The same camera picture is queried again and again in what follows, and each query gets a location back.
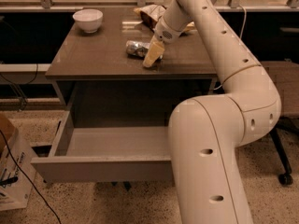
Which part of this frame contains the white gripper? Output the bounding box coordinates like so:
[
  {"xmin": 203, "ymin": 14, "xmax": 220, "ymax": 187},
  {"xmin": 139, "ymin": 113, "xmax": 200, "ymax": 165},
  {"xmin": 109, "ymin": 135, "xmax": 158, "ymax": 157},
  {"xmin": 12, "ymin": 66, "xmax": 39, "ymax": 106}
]
[{"xmin": 143, "ymin": 18, "xmax": 181, "ymax": 68}]

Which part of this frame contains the silver redbull can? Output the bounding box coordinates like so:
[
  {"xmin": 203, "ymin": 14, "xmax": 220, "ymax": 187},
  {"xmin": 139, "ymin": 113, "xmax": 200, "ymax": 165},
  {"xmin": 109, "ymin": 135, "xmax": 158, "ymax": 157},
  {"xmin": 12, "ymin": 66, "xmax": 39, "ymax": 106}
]
[{"xmin": 126, "ymin": 40, "xmax": 150, "ymax": 58}]

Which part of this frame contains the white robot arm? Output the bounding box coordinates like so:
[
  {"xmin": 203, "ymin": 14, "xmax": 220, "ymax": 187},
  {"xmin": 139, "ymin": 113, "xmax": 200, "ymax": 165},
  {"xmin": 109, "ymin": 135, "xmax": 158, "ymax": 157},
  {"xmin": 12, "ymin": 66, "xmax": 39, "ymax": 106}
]
[{"xmin": 143, "ymin": 0, "xmax": 281, "ymax": 224}]

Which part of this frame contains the open grey top drawer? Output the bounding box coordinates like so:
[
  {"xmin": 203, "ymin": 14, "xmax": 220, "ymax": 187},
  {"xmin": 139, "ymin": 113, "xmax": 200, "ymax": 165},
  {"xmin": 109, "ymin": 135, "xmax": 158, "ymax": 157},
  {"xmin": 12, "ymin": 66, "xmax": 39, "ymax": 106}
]
[{"xmin": 32, "ymin": 81, "xmax": 178, "ymax": 183}]

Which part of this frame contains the brown chip bag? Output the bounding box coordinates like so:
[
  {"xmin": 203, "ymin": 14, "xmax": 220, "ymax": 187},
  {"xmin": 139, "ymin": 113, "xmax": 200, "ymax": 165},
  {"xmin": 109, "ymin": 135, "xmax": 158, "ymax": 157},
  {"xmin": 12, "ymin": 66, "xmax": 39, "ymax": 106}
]
[{"xmin": 133, "ymin": 4, "xmax": 196, "ymax": 35}]

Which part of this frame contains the grey cabinet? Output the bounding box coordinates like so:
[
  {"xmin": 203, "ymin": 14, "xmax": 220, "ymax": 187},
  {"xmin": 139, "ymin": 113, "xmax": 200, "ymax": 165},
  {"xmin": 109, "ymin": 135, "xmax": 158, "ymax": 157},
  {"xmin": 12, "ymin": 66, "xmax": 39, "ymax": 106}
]
[{"xmin": 45, "ymin": 7, "xmax": 219, "ymax": 110}]

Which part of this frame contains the white ceramic bowl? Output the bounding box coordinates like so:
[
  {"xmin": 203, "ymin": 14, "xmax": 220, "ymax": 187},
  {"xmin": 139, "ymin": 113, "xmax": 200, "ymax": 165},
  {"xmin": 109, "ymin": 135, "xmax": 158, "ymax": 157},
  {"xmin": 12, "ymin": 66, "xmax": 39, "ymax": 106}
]
[{"xmin": 73, "ymin": 8, "xmax": 103, "ymax": 33}]

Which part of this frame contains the grey office chair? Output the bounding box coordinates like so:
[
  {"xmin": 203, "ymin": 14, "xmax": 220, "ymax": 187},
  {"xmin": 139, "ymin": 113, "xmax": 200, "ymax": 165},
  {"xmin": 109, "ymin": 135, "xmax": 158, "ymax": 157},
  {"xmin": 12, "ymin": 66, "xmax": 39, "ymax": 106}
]
[{"xmin": 263, "ymin": 61, "xmax": 299, "ymax": 186}]

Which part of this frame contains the cardboard box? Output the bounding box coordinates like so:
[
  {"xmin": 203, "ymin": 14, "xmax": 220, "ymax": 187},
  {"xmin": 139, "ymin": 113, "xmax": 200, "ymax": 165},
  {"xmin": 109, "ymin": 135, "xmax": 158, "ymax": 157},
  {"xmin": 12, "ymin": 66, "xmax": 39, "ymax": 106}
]
[{"xmin": 0, "ymin": 114, "xmax": 16, "ymax": 153}]

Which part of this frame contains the black floor cable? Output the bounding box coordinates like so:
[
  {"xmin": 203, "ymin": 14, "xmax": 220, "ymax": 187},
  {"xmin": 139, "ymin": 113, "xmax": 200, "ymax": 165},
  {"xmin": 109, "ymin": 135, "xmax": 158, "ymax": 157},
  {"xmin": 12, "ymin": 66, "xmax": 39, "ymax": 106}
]
[{"xmin": 0, "ymin": 129, "xmax": 63, "ymax": 224}]

